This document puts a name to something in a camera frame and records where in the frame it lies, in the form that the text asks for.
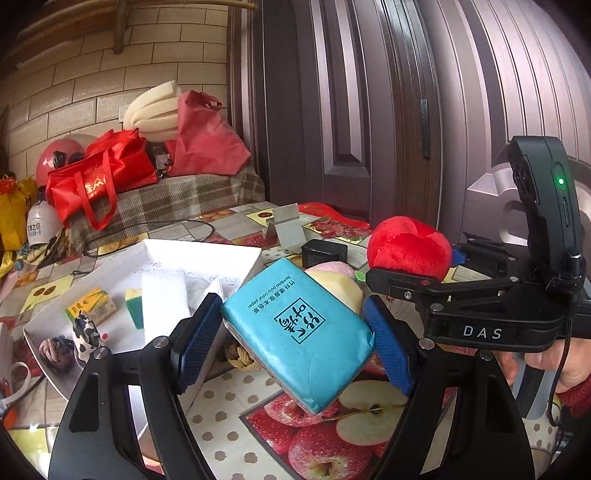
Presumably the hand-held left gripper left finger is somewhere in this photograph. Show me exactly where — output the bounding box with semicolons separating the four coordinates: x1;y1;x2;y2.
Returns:
48;292;225;480

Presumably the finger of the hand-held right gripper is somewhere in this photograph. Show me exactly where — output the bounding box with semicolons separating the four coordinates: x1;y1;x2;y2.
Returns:
453;242;532;277
367;267;522;305

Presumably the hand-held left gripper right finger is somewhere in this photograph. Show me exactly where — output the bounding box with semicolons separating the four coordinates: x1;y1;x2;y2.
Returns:
362;295;539;480

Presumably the red plush apple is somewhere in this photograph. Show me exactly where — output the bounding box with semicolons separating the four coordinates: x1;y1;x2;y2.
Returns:
355;217;453;283

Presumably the white cardboard box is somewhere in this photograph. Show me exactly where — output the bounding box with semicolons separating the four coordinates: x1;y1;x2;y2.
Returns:
22;237;263;457

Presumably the blue tissue packet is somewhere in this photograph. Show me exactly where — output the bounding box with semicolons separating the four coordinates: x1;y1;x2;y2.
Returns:
221;257;376;415

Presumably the person's right forearm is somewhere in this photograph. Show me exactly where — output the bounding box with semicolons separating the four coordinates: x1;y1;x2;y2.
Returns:
558;382;591;420

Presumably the person's right hand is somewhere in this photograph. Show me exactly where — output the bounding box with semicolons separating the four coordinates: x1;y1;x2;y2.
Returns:
501;339;591;393

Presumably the white towel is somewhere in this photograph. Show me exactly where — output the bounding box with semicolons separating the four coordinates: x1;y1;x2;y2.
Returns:
140;270;192;344

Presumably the yellow sponge block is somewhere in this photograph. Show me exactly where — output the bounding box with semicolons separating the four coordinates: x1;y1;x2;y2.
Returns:
307;270;365;315

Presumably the green and yellow scouring sponge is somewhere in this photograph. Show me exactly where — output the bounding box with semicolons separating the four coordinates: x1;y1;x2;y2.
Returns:
124;288;145;330

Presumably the pink round plush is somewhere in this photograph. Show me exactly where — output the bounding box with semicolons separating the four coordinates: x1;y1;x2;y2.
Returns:
307;261;357;280

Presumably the fruit print tablecloth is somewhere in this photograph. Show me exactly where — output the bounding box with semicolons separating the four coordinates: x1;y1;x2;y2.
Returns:
0;200;568;480

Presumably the black power adapter cube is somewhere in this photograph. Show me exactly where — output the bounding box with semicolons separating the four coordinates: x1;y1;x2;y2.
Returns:
301;239;348;268

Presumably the flat red bag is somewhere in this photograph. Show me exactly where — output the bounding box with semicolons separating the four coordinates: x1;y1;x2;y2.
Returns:
298;203;374;232

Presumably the small yellow carton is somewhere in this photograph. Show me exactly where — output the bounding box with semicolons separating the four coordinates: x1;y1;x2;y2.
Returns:
65;288;116;321

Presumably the cow print plush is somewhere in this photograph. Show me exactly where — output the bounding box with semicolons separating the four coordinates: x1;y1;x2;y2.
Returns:
71;311;103;363

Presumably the silver phone stand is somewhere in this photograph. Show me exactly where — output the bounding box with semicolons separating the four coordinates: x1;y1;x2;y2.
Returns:
263;203;308;265

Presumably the plaid sofa blanket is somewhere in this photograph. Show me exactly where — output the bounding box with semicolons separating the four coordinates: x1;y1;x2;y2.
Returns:
65;164;266;257

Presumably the brown knitted item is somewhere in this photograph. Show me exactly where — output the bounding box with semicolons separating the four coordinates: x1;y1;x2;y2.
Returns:
39;337;75;374

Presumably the brown panelled door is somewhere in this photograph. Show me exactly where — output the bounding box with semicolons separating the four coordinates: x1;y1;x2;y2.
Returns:
228;0;444;229
418;0;591;421

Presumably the white mug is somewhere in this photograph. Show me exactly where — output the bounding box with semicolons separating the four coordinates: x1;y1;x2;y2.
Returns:
0;320;34;416

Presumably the white plastic jug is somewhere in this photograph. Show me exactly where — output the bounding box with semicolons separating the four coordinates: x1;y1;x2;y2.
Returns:
25;198;63;247

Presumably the red cloth bag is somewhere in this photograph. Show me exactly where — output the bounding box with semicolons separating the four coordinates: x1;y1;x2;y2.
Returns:
164;90;252;177

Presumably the yellow bag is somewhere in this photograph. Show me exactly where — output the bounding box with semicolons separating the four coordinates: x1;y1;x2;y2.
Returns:
0;174;40;252

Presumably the white foam roll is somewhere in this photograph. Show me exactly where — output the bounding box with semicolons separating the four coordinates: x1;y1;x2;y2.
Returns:
122;80;182;144

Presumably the pink helmet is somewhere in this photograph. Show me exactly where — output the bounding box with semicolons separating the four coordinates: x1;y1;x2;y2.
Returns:
36;135;100;188

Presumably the beige rope knot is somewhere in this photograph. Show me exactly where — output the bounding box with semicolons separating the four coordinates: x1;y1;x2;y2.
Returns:
225;344;259;370

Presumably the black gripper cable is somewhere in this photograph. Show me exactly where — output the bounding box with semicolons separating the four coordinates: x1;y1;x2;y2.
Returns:
546;335;571;426

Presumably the black power cable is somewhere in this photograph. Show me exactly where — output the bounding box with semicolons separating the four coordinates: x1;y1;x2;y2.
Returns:
69;219;215;278

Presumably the black door handle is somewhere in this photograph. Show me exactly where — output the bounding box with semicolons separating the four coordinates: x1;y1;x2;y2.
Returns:
419;98;431;160

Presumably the red bag with handles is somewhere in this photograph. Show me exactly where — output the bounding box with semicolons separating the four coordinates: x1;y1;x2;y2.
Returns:
46;129;158;232

